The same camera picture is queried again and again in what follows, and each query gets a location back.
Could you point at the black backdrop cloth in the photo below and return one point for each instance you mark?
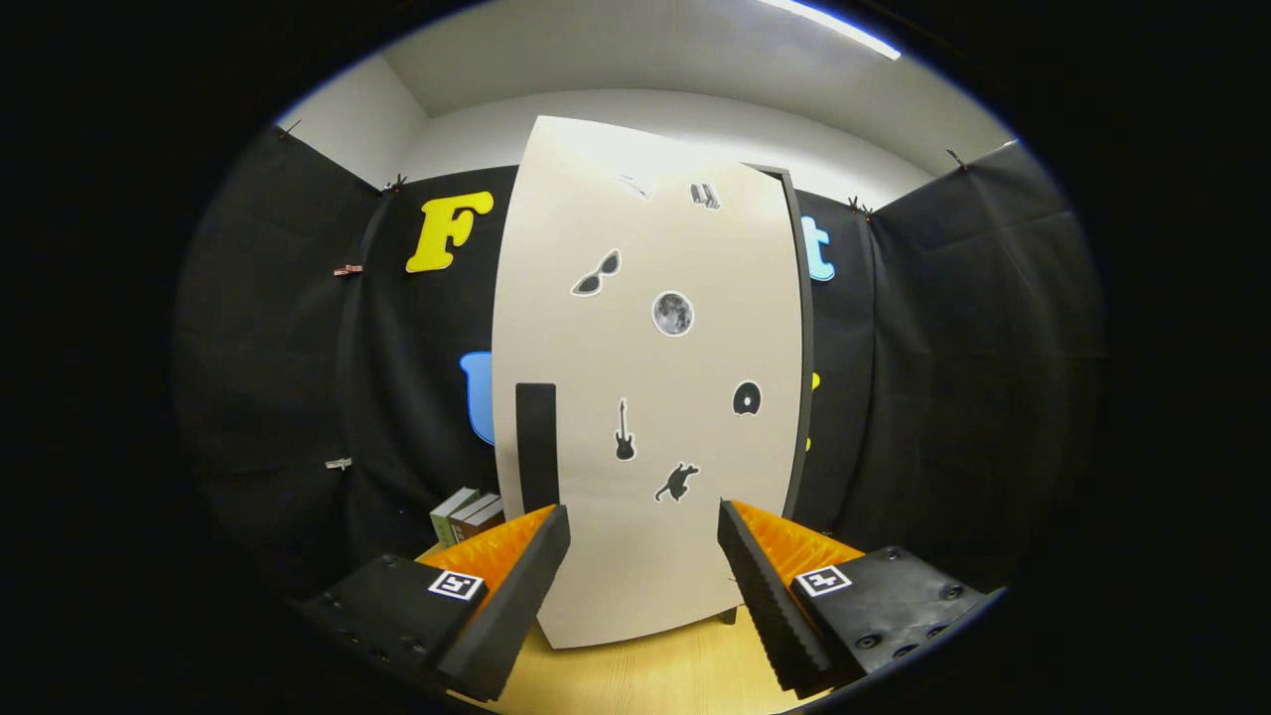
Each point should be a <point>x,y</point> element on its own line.
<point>268,348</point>

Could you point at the grey cabinet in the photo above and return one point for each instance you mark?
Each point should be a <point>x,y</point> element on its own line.
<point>807,328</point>

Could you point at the long ceiling light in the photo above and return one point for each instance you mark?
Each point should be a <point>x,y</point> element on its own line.
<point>844,28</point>

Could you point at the black clip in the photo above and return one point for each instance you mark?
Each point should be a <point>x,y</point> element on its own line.
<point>395,184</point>
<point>856,207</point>
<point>288,129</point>
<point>955,159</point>

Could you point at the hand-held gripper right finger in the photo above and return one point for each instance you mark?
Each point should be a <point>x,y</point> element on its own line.
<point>765,606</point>

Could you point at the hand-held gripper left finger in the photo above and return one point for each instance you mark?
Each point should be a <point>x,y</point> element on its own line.
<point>516,606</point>

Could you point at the green book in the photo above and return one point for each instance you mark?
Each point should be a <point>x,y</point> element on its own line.
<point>444,521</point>

